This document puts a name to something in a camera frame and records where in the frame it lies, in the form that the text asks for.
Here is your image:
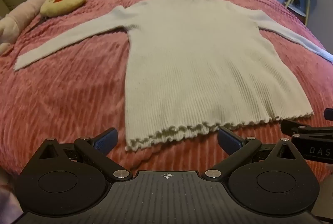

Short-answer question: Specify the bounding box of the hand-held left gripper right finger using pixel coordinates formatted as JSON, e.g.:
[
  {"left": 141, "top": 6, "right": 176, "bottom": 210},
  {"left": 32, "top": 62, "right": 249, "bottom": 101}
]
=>
[{"left": 204, "top": 126, "right": 300, "bottom": 180}]

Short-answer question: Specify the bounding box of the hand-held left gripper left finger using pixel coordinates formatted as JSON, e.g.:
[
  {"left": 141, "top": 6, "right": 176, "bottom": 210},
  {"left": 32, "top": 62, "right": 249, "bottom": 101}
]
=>
[{"left": 34, "top": 127, "right": 133, "bottom": 180}]

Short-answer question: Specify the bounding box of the white ribbed knit sweater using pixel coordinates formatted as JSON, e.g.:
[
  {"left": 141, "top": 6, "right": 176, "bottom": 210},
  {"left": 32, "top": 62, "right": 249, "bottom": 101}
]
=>
[{"left": 14, "top": 0, "right": 333, "bottom": 152}]

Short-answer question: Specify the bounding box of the pink ribbed fleece blanket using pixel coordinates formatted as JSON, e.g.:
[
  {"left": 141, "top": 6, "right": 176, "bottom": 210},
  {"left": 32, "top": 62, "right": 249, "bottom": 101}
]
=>
[{"left": 0, "top": 0, "right": 333, "bottom": 183}]

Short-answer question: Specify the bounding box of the yellow kissing-face round pillow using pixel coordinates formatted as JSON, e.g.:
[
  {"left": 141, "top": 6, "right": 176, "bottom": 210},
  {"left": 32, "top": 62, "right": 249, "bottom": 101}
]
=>
[{"left": 40, "top": 0, "right": 87, "bottom": 17}]

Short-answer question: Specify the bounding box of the pink plush toy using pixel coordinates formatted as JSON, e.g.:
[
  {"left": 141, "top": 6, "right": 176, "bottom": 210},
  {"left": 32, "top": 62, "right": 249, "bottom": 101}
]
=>
[{"left": 0, "top": 0, "right": 48, "bottom": 55}]

